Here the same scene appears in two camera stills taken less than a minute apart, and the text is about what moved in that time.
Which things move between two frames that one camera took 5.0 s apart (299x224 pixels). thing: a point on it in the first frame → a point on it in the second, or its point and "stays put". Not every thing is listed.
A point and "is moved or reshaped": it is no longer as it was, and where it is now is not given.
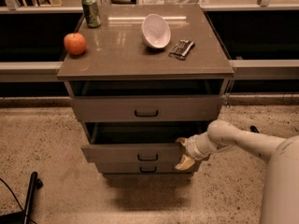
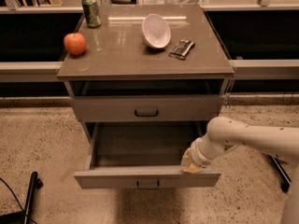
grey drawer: x=136 y=142 is moved or reshaped
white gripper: x=192 y=148 → x=198 y=157
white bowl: x=156 y=31 stays put
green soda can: x=92 y=11 stays put
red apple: x=75 y=43 stays put
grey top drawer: x=148 y=108 stays put
